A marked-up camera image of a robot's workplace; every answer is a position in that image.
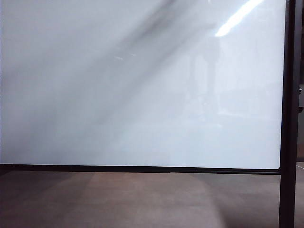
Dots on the white glossy whiteboard panel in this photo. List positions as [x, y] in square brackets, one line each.
[118, 83]

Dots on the small dark stand clamp knob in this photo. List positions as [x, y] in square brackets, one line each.
[300, 90]

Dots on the white whiteboard with black frame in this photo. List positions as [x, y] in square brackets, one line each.
[287, 118]

